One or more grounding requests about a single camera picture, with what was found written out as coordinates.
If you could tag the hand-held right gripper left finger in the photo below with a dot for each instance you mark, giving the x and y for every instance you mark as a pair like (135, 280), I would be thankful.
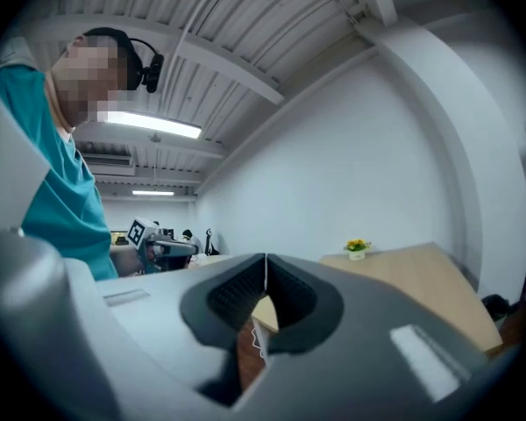
(136, 323)

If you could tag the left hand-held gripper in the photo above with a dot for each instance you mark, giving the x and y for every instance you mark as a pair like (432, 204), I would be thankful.
(138, 233)

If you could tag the black head camera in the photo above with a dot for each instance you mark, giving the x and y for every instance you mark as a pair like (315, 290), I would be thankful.
(151, 73)

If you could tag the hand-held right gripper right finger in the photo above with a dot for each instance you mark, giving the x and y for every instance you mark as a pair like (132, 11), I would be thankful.
(377, 344)

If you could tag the black high-back chair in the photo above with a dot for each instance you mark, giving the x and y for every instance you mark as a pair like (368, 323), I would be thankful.
(209, 241)

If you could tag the long ceiling light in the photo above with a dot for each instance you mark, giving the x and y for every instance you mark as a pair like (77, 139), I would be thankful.
(158, 125)
(153, 193)

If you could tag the black round object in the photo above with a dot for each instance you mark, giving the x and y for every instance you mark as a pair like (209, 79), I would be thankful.
(497, 307)

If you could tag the yellow flowers in white pot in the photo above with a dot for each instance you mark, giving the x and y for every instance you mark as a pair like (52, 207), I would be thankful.
(357, 248)

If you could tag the person's neck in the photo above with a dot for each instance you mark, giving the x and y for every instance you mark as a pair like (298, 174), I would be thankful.
(59, 108)

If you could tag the person's left forearm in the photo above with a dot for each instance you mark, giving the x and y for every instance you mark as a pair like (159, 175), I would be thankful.
(125, 261)

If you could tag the person's teal shirt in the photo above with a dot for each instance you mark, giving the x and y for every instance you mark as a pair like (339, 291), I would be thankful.
(70, 209)

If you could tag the person's head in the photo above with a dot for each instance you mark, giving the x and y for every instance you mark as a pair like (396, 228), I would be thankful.
(90, 73)

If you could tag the white air conditioner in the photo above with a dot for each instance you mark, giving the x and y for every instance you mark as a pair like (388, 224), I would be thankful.
(109, 165)

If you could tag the person's grey harness vest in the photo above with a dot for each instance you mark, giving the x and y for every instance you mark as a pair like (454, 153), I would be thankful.
(17, 53)

